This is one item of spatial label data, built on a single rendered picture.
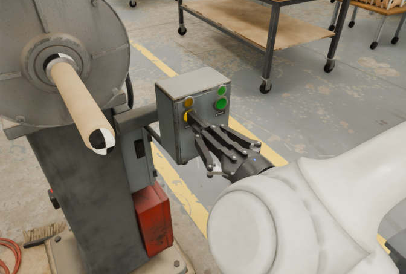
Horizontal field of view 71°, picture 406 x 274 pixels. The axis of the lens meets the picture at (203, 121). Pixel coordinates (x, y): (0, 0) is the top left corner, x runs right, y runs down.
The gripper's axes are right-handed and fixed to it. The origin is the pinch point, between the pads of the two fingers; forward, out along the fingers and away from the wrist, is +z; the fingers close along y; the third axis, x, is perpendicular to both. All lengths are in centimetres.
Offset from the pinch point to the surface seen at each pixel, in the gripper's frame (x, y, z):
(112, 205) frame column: -37.9, -19.1, 21.1
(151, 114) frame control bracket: -4.0, -4.8, 14.1
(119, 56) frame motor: 16.5, -12.5, 5.9
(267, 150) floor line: -107, 100, 62
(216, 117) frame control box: -3.7, 7.9, 4.0
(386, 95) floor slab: -106, 250, 56
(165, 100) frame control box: 3.0, -3.5, 8.2
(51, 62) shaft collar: 19.8, -23.6, 2.0
